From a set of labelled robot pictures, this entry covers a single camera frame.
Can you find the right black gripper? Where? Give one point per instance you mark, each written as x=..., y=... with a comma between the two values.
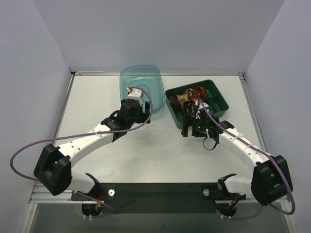
x=192, y=126

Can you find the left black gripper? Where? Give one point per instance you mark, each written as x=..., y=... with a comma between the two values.
x=145, y=114

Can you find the green compartment organizer box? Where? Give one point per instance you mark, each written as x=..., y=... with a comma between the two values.
x=214, y=99

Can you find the black gold patterned tie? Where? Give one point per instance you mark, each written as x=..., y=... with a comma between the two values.
x=189, y=107

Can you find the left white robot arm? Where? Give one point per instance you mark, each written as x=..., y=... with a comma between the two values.
x=54, y=167

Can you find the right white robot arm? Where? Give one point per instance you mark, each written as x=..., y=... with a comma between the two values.
x=270, y=179

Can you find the beige patterned rolled tie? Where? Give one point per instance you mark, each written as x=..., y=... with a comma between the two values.
x=182, y=98

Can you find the dark rolled tie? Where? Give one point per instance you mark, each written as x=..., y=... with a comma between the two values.
x=173, y=99

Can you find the red black patterned rolled tie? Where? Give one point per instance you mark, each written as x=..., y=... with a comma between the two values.
x=191, y=94

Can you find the orange black rolled tie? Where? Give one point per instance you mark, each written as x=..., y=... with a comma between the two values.
x=201, y=93

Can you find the teal plastic tub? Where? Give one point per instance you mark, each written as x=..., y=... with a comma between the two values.
x=147, y=77

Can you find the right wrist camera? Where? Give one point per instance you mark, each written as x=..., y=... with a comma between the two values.
x=202, y=111

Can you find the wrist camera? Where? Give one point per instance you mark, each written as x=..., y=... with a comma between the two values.
x=135, y=94
x=202, y=111

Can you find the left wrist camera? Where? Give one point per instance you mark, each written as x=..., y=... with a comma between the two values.
x=135, y=94

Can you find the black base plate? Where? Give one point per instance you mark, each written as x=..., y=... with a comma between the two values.
x=162, y=198

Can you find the aluminium rail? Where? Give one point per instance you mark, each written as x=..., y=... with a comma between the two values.
x=40, y=194

